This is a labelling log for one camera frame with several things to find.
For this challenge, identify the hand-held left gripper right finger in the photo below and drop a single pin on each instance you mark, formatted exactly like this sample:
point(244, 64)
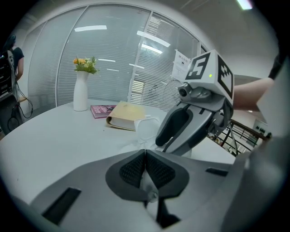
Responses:
point(204, 185)

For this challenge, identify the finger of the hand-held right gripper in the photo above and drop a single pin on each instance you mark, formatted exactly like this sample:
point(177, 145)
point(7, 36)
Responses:
point(194, 129)
point(166, 122)

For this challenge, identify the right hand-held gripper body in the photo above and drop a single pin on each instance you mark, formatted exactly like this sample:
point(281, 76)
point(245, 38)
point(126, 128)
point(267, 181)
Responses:
point(210, 83)

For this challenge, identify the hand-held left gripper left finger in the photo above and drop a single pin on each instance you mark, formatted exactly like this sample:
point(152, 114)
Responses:
point(86, 185)

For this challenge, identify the white wet wipe pack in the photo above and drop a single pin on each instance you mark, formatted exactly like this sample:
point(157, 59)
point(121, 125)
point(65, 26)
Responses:
point(145, 129)

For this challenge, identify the person's right forearm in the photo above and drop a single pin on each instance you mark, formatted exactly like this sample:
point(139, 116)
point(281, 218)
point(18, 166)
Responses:
point(247, 95)

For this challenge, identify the white paper sign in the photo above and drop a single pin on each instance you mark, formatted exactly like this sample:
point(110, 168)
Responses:
point(179, 65)

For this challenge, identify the tan hardcover book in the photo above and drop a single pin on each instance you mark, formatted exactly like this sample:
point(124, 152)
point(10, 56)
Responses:
point(127, 113)

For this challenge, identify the grey table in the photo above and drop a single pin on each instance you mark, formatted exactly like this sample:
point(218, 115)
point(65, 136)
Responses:
point(56, 140)

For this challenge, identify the pink book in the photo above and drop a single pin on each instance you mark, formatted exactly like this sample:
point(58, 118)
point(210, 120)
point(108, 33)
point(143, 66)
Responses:
point(99, 111)

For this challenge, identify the ceiling light panel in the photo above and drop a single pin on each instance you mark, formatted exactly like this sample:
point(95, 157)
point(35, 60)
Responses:
point(244, 4)

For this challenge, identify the white vase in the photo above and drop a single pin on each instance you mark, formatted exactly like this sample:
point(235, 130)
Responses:
point(80, 95)

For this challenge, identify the yellow orange flower bouquet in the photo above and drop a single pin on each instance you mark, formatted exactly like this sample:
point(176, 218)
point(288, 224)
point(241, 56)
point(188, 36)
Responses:
point(85, 64)

